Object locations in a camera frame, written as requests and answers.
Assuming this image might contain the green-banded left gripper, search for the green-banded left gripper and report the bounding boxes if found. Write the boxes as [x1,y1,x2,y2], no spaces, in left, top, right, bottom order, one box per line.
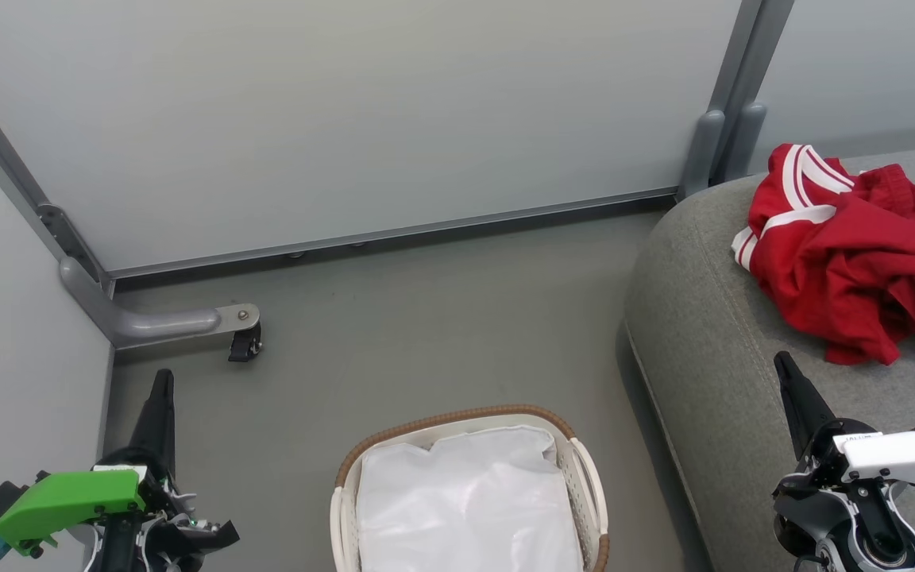
[0,368,200,572]

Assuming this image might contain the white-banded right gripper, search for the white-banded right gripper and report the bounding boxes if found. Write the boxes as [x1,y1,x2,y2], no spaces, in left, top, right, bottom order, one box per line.
[771,351,915,557]

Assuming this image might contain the red basketball jersey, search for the red basketball jersey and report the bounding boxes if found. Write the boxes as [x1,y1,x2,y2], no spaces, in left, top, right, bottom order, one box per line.
[732,143,915,366]

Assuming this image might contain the red shorts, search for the red shorts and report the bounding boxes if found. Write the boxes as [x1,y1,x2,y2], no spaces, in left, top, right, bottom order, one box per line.
[847,163,915,239]

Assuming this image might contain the white laundry basket brown rim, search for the white laundry basket brown rim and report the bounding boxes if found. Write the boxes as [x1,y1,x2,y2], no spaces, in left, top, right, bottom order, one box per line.
[330,405,611,572]

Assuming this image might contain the long grey partition foot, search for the long grey partition foot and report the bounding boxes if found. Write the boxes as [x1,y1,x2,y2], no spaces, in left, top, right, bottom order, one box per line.
[59,256,261,350]

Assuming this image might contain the black caster wheel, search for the black caster wheel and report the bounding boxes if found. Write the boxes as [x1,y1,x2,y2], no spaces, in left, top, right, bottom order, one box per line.
[227,324,264,364]

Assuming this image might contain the grey fabric sofa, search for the grey fabric sofa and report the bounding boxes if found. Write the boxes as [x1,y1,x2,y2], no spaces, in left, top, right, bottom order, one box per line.
[623,143,915,572]

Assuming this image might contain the short grey partition foot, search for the short grey partition foot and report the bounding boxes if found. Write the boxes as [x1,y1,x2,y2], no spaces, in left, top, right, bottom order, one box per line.
[724,102,768,182]
[678,110,726,199]

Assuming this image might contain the grey partition corner post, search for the grey partition corner post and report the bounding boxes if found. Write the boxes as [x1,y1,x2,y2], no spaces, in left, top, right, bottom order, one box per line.
[0,54,117,299]

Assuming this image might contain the grey partition bottom rail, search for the grey partition bottom rail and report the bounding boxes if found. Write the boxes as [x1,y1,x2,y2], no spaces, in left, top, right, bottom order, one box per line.
[108,187,681,279]

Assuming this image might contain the grey partition double post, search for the grey partition double post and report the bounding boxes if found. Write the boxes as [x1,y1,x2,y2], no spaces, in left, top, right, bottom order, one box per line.
[708,0,796,184]

